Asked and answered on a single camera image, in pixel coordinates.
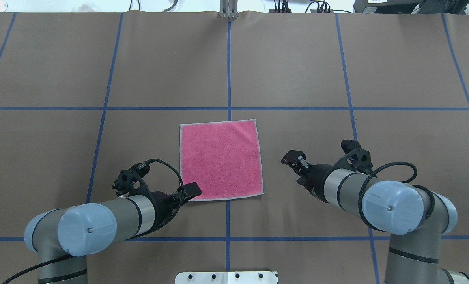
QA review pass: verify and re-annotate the right black braided cable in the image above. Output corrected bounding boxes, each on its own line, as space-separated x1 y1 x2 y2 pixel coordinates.
357 161 436 232

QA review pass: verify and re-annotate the blue tape line crosswise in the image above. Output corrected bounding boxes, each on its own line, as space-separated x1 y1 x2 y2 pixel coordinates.
0 106 469 111

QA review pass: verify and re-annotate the grey metal bracket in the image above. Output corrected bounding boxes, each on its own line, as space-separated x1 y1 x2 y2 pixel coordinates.
219 0 239 20

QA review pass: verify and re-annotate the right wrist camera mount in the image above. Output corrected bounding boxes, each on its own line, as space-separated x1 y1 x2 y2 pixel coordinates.
334 140 373 175

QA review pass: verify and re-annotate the white metal base plate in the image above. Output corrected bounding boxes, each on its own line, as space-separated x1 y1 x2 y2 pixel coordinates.
174 271 279 284

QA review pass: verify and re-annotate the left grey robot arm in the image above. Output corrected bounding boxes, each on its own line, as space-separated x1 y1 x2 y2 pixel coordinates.
24 182 202 284

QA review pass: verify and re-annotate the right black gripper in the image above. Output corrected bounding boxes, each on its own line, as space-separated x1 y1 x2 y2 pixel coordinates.
280 150 331 202

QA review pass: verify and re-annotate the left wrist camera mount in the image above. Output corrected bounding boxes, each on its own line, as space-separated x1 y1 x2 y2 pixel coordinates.
112 162 151 198

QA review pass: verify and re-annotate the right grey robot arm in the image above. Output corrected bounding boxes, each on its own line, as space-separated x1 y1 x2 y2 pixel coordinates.
281 147 469 284

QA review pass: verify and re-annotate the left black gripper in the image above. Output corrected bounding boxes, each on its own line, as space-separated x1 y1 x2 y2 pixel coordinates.
151 182 202 228

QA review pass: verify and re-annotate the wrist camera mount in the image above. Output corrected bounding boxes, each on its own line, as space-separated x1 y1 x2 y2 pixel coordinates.
112 162 151 198
334 140 373 175

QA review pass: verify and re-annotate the brown table cover sheet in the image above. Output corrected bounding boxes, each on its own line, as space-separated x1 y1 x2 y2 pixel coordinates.
0 11 469 284

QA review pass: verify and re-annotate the black equipment box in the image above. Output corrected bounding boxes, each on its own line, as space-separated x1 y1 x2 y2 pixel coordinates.
353 0 469 15

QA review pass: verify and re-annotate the pink and grey towel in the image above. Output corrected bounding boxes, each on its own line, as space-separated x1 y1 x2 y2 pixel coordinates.
179 119 264 202

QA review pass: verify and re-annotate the blue tape line lengthwise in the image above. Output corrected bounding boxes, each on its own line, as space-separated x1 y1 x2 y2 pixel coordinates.
225 21 232 271

